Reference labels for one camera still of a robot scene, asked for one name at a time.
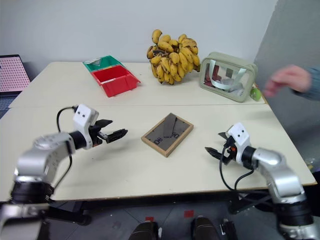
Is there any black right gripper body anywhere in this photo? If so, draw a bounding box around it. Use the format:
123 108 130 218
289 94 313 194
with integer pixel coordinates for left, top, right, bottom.
220 137 238 166

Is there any small green tag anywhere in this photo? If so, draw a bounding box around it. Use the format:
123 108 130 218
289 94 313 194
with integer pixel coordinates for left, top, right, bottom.
250 85 262 100

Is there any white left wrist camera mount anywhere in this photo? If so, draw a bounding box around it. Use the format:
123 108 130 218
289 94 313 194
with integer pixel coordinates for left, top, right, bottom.
72 104 100 151

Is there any yellow banana bunch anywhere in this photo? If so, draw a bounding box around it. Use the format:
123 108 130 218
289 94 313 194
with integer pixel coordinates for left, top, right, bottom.
146 29 202 86

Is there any transparent beige-trimmed pouch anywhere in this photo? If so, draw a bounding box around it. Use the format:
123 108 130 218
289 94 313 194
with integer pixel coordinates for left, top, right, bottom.
199 51 259 104

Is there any black table leg frame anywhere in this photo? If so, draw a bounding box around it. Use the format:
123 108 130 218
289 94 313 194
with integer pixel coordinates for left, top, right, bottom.
226 190 274 215
46 200 92 226

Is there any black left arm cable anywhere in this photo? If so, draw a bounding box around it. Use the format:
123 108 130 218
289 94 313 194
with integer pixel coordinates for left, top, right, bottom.
53 105 77 191

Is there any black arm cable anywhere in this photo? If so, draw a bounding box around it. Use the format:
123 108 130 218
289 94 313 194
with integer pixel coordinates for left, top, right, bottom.
218 146 256 192
53 105 77 191

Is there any pink perforated board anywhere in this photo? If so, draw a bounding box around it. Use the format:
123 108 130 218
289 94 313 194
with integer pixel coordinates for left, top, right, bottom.
0 54 32 98

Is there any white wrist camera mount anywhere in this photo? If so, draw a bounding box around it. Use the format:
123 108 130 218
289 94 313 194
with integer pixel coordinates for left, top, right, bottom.
72 104 100 151
225 122 252 165

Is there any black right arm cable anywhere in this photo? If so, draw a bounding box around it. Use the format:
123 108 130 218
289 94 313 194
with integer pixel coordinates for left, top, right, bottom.
218 146 256 192

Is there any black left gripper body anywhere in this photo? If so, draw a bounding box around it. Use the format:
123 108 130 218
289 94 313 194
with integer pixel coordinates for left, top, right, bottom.
89 124 109 147

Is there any person's bare hand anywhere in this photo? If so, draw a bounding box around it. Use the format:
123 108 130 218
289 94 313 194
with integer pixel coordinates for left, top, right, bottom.
263 64 312 99

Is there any dark rounded shape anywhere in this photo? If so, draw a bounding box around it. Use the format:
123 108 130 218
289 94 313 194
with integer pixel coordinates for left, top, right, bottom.
190 215 221 240
128 220 160 240

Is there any wooden framed dark tray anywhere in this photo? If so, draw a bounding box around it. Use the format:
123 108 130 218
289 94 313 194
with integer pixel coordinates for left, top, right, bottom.
140 112 195 158

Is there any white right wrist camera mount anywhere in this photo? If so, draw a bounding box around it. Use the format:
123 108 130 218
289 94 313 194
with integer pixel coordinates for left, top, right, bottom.
225 122 252 165

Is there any green plastic bin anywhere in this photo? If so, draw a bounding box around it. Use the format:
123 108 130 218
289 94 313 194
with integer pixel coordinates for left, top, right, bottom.
82 55 126 74

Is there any red plastic bin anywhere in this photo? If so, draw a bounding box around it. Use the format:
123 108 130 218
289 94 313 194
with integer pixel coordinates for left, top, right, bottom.
90 65 142 99

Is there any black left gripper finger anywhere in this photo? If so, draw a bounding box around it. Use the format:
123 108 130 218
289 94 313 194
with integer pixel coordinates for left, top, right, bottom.
95 119 114 129
105 128 129 144

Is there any red item inside pouch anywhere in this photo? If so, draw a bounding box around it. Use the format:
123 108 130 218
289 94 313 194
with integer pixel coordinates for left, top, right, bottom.
203 65 224 87

